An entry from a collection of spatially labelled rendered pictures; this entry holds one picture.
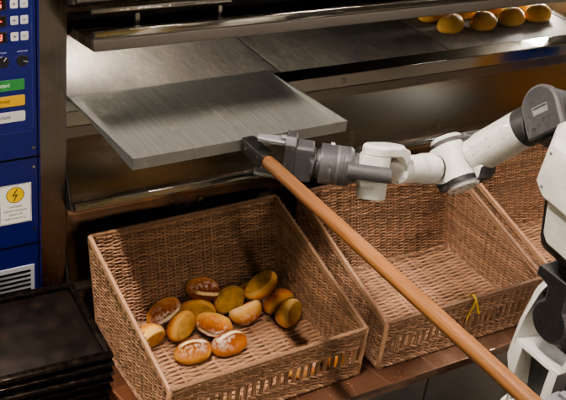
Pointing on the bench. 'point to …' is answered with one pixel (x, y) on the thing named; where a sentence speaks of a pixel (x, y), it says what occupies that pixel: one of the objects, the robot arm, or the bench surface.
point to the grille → (17, 280)
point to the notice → (15, 204)
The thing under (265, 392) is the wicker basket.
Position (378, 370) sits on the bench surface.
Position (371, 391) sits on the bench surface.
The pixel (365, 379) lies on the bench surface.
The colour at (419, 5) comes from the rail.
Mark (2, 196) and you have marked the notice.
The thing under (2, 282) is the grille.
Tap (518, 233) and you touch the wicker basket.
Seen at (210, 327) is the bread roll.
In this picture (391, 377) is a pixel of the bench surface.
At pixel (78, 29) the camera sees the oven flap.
